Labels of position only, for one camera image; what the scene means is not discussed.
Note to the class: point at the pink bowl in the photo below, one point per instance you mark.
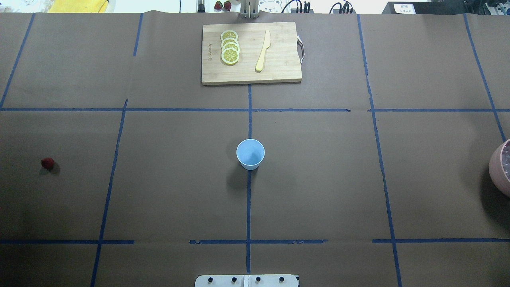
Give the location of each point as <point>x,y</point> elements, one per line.
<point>496,171</point>

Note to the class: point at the spare strawberry one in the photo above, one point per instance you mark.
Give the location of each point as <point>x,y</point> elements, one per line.
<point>219,6</point>

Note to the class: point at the yellow cloth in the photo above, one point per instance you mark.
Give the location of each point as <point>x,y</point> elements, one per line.
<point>79,6</point>

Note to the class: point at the yellow plastic knife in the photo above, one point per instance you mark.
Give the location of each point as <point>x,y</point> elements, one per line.
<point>266,44</point>

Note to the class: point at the white pedestal column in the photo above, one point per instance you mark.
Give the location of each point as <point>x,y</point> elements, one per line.
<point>248,280</point>

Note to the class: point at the lemon slice three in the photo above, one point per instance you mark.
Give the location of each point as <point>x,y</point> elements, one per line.
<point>231,46</point>

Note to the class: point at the clear ice cubes pile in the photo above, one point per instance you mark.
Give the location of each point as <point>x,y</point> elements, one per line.
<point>505,160</point>

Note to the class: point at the lemon slice two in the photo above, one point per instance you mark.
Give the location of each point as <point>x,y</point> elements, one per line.
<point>229,40</point>

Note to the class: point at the red strawberry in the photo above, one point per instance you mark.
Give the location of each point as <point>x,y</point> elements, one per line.
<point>48,163</point>

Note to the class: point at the wooden cutting board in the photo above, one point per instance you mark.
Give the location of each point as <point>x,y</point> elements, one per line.
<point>282,62</point>

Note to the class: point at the light blue cup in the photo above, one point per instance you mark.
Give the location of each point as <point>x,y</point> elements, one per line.
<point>250,154</point>

